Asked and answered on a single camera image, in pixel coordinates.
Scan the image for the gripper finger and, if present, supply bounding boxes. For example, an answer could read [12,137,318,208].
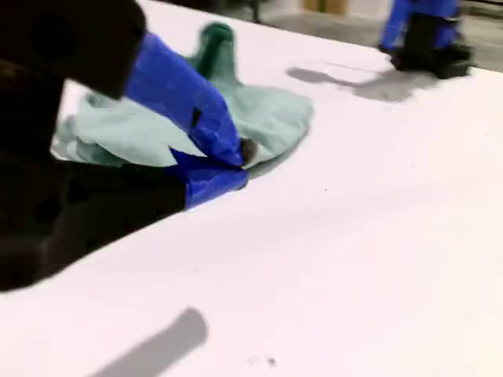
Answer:
[50,147,250,269]
[66,0,259,169]

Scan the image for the pale green T-shirt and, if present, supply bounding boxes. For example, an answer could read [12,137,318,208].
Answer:
[53,21,315,181]

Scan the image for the brown cardboard box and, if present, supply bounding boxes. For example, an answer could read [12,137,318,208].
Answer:
[304,0,350,16]

